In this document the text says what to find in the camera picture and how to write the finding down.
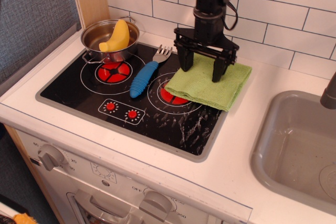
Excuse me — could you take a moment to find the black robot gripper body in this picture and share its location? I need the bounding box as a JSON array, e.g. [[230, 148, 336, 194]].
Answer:
[[174, 12, 239, 65]]

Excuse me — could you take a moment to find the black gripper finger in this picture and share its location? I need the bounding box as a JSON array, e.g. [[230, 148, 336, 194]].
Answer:
[[176, 45, 194, 72], [212, 55, 229, 82]]

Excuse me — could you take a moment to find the green microfiber cloth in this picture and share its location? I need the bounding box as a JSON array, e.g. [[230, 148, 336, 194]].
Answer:
[[165, 54, 252, 112]]

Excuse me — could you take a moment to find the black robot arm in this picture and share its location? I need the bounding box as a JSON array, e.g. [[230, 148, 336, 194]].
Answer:
[[174, 0, 239, 82]]

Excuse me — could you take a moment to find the right red stove knob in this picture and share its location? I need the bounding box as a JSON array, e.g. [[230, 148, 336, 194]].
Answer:
[[127, 110, 138, 120]]

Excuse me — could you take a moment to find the red stove knob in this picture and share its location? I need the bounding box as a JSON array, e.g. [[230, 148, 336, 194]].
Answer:
[[106, 102, 116, 111], [127, 110, 138, 120]]

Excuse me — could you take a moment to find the left red stove knob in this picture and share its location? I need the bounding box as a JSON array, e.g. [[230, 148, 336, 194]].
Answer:
[[106, 102, 116, 111]]

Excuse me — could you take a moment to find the black toy stove top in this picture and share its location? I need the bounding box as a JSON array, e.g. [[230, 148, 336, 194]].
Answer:
[[36, 43, 227, 162]]

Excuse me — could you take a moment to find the yellow toy banana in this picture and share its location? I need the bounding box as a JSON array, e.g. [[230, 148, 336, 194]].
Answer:
[[99, 19, 130, 52]]

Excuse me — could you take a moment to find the small steel pot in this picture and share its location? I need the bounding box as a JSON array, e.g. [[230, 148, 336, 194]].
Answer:
[[81, 19, 140, 63]]

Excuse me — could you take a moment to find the grey plastic sink basin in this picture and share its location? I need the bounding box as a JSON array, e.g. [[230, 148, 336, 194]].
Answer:
[[250, 90, 335, 215]]

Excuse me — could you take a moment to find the grey faucet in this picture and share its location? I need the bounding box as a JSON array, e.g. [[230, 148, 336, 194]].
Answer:
[[320, 72, 336, 110]]

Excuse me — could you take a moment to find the white toy oven front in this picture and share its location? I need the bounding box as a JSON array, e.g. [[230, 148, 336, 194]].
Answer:
[[16, 131, 251, 223]]

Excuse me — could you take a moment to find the right grey oven knob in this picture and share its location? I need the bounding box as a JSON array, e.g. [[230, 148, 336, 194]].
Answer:
[[139, 191, 173, 222]]

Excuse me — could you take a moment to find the grey oven knob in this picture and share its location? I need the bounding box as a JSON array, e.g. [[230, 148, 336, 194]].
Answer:
[[38, 144, 65, 171], [139, 191, 173, 222]]

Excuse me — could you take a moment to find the left grey oven knob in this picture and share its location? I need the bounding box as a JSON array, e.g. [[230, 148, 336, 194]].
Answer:
[[38, 144, 65, 171]]

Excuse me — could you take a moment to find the yellow plush object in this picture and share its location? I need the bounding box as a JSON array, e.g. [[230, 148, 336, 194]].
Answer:
[[13, 213, 37, 224]]

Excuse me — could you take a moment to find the blue handled toy fork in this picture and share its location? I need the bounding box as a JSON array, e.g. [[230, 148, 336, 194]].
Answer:
[[130, 45, 173, 98]]

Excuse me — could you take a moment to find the grey oven door handle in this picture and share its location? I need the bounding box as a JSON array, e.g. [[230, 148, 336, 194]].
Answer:
[[74, 190, 144, 223]]

